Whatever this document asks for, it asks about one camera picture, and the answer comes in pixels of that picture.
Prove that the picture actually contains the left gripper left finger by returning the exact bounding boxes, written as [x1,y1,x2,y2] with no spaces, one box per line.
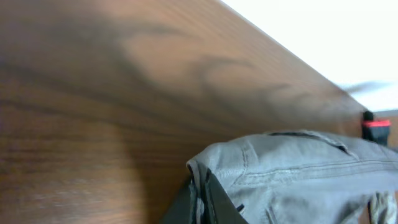
[160,177,198,224]

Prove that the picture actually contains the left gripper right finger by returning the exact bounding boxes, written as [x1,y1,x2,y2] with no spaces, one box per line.
[203,169,248,224]

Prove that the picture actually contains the grey shorts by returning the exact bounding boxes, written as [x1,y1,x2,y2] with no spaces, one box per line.
[187,130,397,223]

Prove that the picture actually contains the dark garment red trim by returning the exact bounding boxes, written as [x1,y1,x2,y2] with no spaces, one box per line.
[361,111,391,146]

